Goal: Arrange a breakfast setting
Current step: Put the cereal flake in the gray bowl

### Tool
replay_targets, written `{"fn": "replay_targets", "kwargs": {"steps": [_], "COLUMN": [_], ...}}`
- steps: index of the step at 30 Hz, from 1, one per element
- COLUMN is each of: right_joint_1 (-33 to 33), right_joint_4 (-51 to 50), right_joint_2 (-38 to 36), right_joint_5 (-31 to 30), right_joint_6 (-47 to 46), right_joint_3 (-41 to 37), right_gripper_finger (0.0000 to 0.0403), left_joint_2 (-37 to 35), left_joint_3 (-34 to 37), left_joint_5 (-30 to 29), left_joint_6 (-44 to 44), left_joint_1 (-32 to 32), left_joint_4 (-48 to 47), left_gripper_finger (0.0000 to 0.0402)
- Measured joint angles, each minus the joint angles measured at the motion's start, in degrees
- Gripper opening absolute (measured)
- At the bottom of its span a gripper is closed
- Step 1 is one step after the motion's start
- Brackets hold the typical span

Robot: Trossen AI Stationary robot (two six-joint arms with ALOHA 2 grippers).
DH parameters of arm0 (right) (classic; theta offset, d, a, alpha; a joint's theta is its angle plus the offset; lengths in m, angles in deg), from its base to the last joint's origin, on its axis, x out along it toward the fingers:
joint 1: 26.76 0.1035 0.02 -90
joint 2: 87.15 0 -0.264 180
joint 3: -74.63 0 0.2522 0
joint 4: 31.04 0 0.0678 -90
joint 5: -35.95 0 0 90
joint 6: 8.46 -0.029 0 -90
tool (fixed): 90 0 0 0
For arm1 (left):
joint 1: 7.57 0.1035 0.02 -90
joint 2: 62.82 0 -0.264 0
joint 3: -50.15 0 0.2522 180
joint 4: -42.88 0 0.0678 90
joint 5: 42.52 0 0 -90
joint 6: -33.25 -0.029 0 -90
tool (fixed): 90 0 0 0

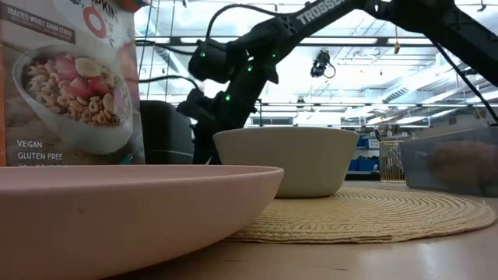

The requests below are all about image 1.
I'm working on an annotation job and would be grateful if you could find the pink shallow plate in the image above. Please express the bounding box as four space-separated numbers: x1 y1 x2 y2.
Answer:
0 164 285 280

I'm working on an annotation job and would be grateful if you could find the blue storage bin shelf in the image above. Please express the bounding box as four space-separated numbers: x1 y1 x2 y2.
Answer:
347 135 381 173

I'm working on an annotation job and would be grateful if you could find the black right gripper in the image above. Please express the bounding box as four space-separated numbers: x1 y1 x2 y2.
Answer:
193 91 258 165

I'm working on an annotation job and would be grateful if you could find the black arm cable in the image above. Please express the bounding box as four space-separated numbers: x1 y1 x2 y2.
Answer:
430 38 498 125

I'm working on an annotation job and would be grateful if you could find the black looped wrist cable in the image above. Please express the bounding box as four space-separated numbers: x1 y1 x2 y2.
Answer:
205 3 297 40

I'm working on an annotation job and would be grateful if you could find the cereal box with bowl picture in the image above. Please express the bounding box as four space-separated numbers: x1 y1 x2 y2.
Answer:
0 0 151 167

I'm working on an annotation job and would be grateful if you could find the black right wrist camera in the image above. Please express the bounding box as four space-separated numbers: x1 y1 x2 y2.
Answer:
177 88 219 122

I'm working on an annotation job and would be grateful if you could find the cream ceramic bowl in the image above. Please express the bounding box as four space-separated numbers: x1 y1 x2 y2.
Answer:
212 127 360 199

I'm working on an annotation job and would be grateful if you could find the black ceiling camera with cable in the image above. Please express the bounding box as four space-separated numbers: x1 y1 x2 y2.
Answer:
310 49 337 79

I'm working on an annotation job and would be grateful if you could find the black toaster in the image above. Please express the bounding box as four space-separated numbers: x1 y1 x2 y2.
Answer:
139 100 195 165

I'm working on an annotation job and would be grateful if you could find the black overhead frame bar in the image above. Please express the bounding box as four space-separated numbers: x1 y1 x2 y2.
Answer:
135 36 439 48

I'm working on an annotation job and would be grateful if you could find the clear plastic storage bin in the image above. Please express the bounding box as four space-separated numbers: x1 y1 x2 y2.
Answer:
399 127 498 198

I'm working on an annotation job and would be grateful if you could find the silver ventilation duct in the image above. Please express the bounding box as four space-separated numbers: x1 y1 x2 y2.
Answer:
379 58 498 105

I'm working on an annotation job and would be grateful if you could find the gold wire basket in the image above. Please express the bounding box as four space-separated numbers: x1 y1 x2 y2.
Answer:
379 140 405 183

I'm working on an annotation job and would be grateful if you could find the round woven straw placemat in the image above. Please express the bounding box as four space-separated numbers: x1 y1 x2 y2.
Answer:
229 185 498 245

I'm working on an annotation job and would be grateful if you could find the yellow hanging cable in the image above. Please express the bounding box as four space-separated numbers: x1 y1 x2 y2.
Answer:
391 25 402 54

